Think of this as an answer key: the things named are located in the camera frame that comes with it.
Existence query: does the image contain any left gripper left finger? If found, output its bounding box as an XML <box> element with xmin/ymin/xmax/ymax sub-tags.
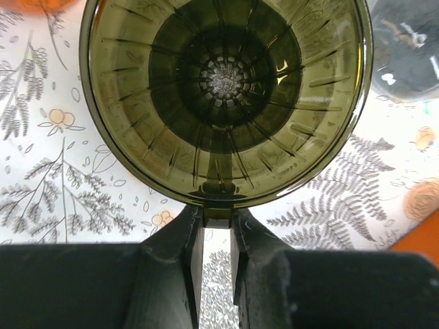
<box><xmin>123</xmin><ymin>206</ymin><xmax>204</xmax><ymax>328</ymax></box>

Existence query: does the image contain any floral table mat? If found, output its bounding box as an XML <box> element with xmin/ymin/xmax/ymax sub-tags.
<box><xmin>1</xmin><ymin>1</ymin><xmax>438</xmax><ymax>328</ymax></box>

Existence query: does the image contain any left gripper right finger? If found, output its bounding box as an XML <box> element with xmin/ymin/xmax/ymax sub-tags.
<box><xmin>230</xmin><ymin>209</ymin><xmax>292</xmax><ymax>328</ymax></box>

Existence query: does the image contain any green glass dripper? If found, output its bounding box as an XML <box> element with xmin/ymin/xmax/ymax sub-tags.
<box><xmin>79</xmin><ymin>1</ymin><xmax>373</xmax><ymax>228</ymax></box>

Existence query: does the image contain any orange liquid glass carafe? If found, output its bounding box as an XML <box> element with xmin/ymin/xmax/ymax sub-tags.
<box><xmin>12</xmin><ymin>0</ymin><xmax>78</xmax><ymax>15</ymax></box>

